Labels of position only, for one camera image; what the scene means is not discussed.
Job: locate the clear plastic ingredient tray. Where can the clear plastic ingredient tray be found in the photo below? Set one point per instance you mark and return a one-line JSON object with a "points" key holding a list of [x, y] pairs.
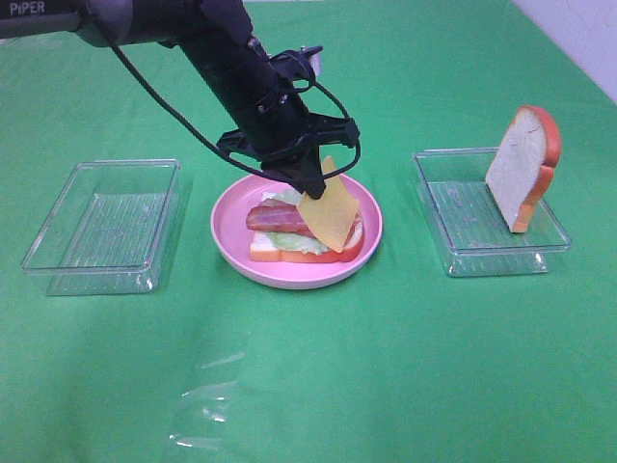
{"points": [[110, 230]]}

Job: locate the green lettuce leaf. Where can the green lettuce leaf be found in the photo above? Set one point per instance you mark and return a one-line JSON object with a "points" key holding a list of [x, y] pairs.
{"points": [[292, 241]]}

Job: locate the green table cloth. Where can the green table cloth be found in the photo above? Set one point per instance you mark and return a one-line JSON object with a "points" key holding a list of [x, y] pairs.
{"points": [[399, 363]]}

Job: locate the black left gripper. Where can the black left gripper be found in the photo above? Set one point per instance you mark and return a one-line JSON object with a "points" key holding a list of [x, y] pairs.
{"points": [[281, 142]]}

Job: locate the yellow cheese slice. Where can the yellow cheese slice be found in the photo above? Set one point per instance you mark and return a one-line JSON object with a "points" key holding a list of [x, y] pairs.
{"points": [[336, 201]]}

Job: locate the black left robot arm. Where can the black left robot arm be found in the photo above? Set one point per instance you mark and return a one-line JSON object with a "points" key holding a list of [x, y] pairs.
{"points": [[217, 37]]}

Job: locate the pink round plate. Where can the pink round plate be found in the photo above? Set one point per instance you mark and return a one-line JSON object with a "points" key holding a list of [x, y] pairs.
{"points": [[233, 238]]}

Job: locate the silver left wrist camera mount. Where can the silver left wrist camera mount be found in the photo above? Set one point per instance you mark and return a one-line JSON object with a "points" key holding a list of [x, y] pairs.
{"points": [[312, 55]]}

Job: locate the clear plastic bread tray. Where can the clear plastic bread tray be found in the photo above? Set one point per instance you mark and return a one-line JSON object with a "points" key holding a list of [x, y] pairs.
{"points": [[470, 235]]}

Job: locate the white bread slice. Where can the white bread slice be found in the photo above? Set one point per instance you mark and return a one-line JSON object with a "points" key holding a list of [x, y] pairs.
{"points": [[261, 249]]}

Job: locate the long bacon strip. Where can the long bacon strip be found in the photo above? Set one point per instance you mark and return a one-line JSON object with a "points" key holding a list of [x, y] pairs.
{"points": [[277, 216]]}

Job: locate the clear plastic wrap sheet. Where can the clear plastic wrap sheet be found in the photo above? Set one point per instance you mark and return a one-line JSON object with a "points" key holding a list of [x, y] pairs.
{"points": [[201, 411]]}

